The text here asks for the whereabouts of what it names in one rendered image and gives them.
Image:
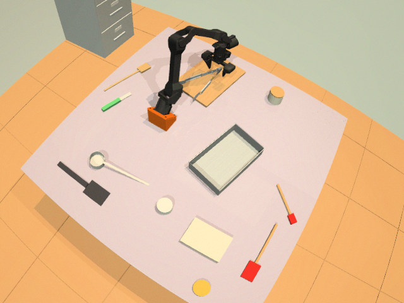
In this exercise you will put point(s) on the grey cylinder with orange top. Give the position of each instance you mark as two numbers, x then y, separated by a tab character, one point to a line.
276	95

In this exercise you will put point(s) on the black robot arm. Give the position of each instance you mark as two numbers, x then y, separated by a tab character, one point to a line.
177	44

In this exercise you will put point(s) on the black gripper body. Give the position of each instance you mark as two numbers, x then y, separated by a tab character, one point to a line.
219	59

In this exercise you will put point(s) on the cream round disc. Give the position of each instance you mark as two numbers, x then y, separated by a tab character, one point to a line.
164	206

